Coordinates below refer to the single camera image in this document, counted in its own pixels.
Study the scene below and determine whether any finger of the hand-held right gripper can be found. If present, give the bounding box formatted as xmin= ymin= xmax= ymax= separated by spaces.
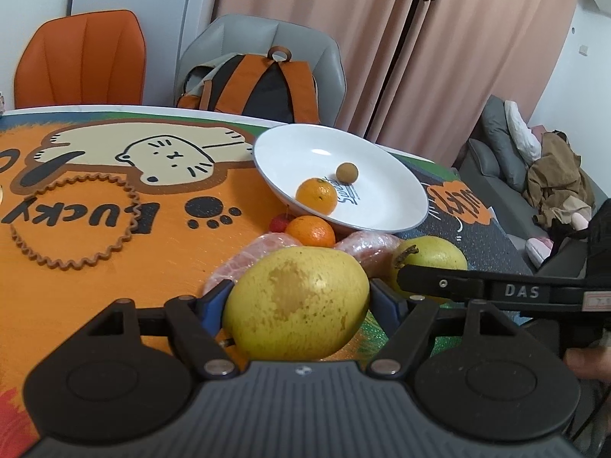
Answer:
xmin=395 ymin=263 xmax=590 ymax=318

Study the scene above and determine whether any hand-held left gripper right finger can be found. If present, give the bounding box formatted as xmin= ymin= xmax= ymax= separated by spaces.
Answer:
xmin=367 ymin=277 xmax=521 ymax=377

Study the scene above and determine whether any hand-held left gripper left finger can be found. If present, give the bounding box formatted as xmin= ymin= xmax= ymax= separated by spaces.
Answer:
xmin=81 ymin=281 xmax=239 ymax=377

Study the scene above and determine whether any yellow-green pear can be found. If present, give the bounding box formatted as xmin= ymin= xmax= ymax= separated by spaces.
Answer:
xmin=389 ymin=236 xmax=469 ymax=299

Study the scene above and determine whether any small pomelo piece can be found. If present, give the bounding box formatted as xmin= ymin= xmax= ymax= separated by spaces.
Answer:
xmin=334 ymin=230 xmax=402 ymax=277

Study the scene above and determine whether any large pomelo piece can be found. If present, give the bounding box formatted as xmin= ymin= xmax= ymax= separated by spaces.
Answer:
xmin=203 ymin=233 xmax=301 ymax=297

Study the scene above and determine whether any small red fruit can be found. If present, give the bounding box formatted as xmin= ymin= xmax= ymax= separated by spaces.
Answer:
xmin=270 ymin=205 xmax=292 ymax=233

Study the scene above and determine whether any white plate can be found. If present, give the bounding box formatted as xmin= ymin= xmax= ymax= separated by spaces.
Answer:
xmin=253 ymin=124 xmax=429 ymax=232

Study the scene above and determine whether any person's right hand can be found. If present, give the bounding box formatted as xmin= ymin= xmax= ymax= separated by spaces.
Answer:
xmin=563 ymin=347 xmax=611 ymax=382

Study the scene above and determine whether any pink white plush toy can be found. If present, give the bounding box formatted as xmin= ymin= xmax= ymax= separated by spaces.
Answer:
xmin=525 ymin=236 xmax=554 ymax=268

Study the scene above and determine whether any cat printed table mat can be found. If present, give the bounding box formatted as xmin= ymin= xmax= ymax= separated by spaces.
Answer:
xmin=0 ymin=107 xmax=542 ymax=444

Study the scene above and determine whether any brown jacket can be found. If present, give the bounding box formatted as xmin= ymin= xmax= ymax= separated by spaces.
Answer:
xmin=522 ymin=131 xmax=597 ymax=225

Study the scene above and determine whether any grey sofa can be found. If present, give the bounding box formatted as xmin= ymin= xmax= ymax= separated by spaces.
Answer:
xmin=453 ymin=95 xmax=611 ymax=277

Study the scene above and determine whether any orange with green stem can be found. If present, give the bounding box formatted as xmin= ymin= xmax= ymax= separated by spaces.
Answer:
xmin=295 ymin=177 xmax=338 ymax=216

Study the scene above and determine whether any small brown longan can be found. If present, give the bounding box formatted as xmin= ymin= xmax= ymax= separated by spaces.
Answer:
xmin=335 ymin=162 xmax=360 ymax=185

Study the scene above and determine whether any white pink pillow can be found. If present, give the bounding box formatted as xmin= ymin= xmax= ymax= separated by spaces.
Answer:
xmin=503 ymin=100 xmax=545 ymax=163

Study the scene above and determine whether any grey cushion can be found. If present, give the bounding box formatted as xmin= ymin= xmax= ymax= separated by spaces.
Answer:
xmin=480 ymin=94 xmax=530 ymax=192

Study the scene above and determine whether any orange and black backpack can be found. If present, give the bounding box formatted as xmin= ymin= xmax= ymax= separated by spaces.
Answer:
xmin=176 ymin=45 xmax=320 ymax=125

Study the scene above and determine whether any pink curtain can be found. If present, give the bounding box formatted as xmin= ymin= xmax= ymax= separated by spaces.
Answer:
xmin=210 ymin=0 xmax=585 ymax=168

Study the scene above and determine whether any grey chair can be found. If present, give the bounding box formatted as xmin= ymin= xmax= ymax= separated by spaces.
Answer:
xmin=180 ymin=14 xmax=347 ymax=127

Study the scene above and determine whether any orange chair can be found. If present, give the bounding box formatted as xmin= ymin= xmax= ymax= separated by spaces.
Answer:
xmin=14 ymin=10 xmax=146 ymax=110

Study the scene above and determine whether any brown bead chain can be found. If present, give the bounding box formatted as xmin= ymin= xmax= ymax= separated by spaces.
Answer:
xmin=10 ymin=172 xmax=141 ymax=270

